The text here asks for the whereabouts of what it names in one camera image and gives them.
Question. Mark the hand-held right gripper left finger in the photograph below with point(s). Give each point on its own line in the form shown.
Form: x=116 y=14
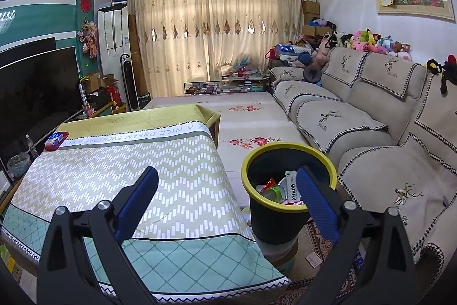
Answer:
x=137 y=205

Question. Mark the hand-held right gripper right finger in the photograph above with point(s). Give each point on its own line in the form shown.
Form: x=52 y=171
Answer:
x=317 y=205

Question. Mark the black yellow-rimmed trash bin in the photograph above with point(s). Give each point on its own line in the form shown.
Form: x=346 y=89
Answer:
x=271 y=219

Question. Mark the red snack bag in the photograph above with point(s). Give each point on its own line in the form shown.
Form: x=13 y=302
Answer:
x=273 y=182

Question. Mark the patterned rug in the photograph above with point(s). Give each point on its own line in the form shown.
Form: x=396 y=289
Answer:
x=314 y=237

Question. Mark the zigzag patterned tablecloth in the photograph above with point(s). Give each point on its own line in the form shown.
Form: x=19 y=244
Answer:
x=142 y=155

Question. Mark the white paper slip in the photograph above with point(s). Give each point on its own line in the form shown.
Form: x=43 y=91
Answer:
x=313 y=260

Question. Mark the round green wooden stool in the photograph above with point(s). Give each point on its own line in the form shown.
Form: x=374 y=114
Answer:
x=282 y=258

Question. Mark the beige covered sofa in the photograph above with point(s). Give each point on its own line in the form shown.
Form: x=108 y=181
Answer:
x=371 y=133

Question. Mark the blue red small box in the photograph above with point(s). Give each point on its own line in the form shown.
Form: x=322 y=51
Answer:
x=55 y=140

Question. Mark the red canister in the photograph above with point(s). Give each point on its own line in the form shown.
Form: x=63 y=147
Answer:
x=116 y=96

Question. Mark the floral bed mat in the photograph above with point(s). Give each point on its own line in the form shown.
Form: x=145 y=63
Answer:
x=242 y=122

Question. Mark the clear water bottle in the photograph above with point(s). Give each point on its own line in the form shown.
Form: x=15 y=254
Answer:
x=31 y=147

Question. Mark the white long printed box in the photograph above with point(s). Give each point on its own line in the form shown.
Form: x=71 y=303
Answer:
x=83 y=96

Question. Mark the black tower fan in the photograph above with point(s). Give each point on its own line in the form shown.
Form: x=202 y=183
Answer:
x=129 y=83

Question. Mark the glass ashtray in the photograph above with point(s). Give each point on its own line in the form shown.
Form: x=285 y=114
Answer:
x=19 y=165

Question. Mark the open cardboard box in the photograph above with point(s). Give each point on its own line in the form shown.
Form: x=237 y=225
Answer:
x=101 y=80

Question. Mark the black neck pillow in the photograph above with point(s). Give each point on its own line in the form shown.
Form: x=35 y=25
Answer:
x=312 y=73

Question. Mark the stack of books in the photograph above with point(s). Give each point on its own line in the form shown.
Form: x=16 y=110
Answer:
x=7 y=255

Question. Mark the glass table with books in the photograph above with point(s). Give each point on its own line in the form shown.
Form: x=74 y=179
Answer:
x=221 y=87

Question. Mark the large black television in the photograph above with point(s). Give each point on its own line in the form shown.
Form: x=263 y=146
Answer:
x=32 y=94

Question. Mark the star striped cushion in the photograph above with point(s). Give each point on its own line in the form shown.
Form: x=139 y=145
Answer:
x=291 y=49

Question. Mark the tall cardboard panel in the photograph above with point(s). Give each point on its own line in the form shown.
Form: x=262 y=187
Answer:
x=135 y=40

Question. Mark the pile of plush toys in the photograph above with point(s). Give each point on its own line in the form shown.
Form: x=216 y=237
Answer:
x=364 y=40

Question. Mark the white floor air conditioner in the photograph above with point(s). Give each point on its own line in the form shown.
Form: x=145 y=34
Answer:
x=112 y=33

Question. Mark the hanging artificial flowers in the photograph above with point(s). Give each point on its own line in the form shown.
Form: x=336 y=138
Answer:
x=88 y=37

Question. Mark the black red plush toy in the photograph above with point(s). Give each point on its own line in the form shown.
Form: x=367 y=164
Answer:
x=442 y=72

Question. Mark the beige embroidered curtain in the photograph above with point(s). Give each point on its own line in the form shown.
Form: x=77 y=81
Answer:
x=250 y=5
x=167 y=22

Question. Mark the black screen behind television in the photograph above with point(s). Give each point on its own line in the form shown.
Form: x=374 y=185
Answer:
x=28 y=49

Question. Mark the stack of cardboard boxes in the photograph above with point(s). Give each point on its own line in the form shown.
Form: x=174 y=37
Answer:
x=310 y=8

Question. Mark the red round wall decoration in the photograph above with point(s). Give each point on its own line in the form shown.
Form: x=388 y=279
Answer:
x=86 y=5

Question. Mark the shiny wall decoration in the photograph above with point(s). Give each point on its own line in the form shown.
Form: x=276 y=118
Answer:
x=7 y=19

